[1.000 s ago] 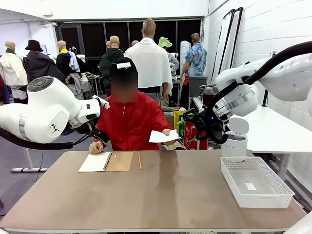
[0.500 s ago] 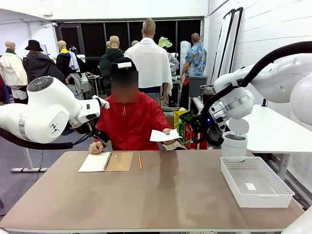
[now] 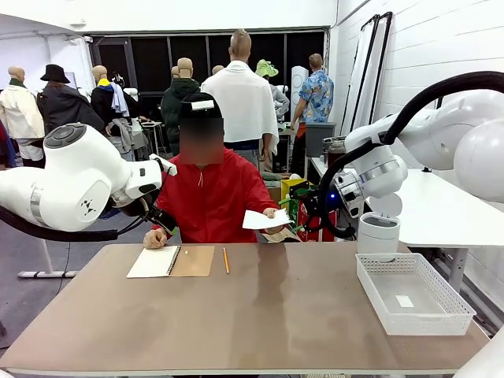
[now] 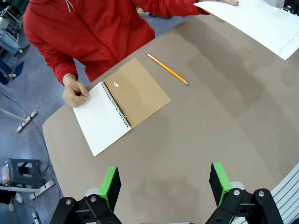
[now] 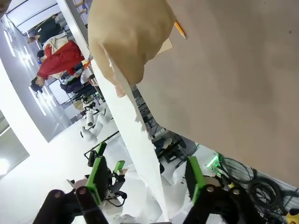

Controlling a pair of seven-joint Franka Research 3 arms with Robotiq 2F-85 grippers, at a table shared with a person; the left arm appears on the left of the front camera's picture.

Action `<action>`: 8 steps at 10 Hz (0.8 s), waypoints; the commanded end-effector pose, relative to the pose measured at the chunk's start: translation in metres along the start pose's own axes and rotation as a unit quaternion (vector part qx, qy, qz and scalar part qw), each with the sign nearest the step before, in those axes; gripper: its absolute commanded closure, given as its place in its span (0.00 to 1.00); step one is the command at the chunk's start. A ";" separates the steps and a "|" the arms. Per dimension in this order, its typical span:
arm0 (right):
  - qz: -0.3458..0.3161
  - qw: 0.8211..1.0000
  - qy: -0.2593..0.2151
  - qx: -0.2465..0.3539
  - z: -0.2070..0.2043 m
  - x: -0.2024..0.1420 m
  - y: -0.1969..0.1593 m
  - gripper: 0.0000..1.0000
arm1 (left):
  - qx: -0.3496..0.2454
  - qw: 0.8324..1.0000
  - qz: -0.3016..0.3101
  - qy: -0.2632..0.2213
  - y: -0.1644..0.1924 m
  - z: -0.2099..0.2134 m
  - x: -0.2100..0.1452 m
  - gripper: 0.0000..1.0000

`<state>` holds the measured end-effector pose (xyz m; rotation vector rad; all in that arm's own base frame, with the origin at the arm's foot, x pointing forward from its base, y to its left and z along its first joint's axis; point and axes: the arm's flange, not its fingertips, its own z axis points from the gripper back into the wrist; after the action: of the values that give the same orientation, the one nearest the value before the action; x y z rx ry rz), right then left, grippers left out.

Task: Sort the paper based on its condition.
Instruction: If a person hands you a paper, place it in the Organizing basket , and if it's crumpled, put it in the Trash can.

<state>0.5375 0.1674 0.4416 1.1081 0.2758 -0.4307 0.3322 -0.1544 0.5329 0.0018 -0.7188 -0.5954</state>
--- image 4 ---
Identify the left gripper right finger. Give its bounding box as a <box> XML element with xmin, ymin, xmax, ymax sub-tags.
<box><xmin>205</xmin><ymin>162</ymin><xmax>285</xmax><ymax>224</ymax></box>

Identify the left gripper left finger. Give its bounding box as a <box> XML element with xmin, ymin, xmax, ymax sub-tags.
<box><xmin>49</xmin><ymin>166</ymin><xmax>122</xmax><ymax>224</ymax></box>

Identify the brown spiral notebook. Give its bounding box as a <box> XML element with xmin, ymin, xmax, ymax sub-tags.
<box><xmin>72</xmin><ymin>57</ymin><xmax>171</xmax><ymax>157</ymax></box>

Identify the white paper sheet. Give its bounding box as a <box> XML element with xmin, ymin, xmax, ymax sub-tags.
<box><xmin>193</xmin><ymin>0</ymin><xmax>299</xmax><ymax>60</ymax></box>

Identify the person's left forearm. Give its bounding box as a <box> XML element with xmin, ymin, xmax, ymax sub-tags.
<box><xmin>133</xmin><ymin>0</ymin><xmax>210</xmax><ymax>18</ymax></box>

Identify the person's right forearm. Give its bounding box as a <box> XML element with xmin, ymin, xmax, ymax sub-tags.
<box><xmin>39</xmin><ymin>45</ymin><xmax>79</xmax><ymax>86</ymax></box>

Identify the person's right hand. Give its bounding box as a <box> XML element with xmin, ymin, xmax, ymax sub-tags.
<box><xmin>62</xmin><ymin>73</ymin><xmax>91</xmax><ymax>108</ymax></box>

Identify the person's left hand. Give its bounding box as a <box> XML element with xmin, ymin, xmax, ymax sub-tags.
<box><xmin>210</xmin><ymin>0</ymin><xmax>240</xmax><ymax>23</ymax></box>

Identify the white stand foot bar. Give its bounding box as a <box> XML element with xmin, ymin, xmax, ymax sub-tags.
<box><xmin>0</xmin><ymin>107</ymin><xmax>40</xmax><ymax>133</ymax></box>
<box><xmin>0</xmin><ymin>179</ymin><xmax>56</xmax><ymax>200</ymax></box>

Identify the white slatted object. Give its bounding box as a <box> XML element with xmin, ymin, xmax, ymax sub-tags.
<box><xmin>232</xmin><ymin>162</ymin><xmax>299</xmax><ymax>224</ymax></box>

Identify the grey plastic stool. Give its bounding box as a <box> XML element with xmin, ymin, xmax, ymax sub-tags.
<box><xmin>1</xmin><ymin>158</ymin><xmax>47</xmax><ymax>189</ymax></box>

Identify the yellow pencil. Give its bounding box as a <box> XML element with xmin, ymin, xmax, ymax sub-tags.
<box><xmin>146</xmin><ymin>53</ymin><xmax>189</xmax><ymax>85</ymax></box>

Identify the person in red jacket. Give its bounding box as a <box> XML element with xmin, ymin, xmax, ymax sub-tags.
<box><xmin>23</xmin><ymin>0</ymin><xmax>211</xmax><ymax>86</ymax></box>

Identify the cluttered metal rack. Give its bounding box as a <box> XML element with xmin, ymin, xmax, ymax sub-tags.
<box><xmin>0</xmin><ymin>4</ymin><xmax>31</xmax><ymax>56</ymax></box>

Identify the black floor cable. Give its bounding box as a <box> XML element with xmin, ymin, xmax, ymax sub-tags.
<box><xmin>0</xmin><ymin>92</ymin><xmax>53</xmax><ymax>178</ymax></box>

